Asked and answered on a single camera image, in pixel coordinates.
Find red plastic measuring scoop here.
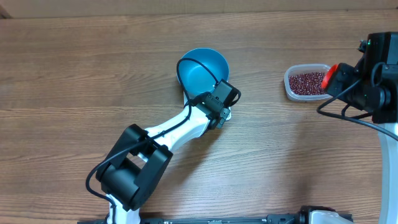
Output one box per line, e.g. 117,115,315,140
321,64,338,90

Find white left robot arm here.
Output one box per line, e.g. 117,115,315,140
95,80,241,223

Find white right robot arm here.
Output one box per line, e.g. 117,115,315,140
317,32,397,223

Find white digital kitchen scale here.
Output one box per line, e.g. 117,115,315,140
183,92,232,121

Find blue bowl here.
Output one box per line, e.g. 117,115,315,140
179,48,229,98

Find red adzuki beans in container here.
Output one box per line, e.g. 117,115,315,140
289,72,325,95

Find clear plastic bean container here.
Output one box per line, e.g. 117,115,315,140
284,63,332,102

